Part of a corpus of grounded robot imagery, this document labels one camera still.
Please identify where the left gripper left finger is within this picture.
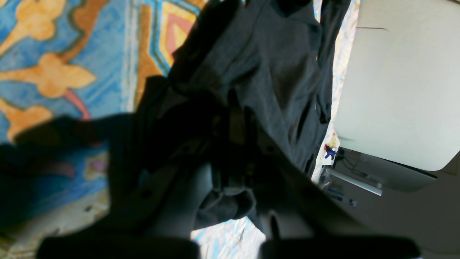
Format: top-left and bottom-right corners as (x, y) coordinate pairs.
(37, 108), (230, 259)

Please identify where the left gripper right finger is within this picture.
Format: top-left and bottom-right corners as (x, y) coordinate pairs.
(243, 108), (421, 259)

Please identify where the black t-shirt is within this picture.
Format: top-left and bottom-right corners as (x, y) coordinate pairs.
(133, 0), (353, 224)

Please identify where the blue clamp bottom left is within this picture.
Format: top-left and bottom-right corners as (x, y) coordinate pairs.
(324, 144), (338, 163)

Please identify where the white board panel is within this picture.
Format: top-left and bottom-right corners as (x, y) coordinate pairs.
(334, 0), (460, 171)

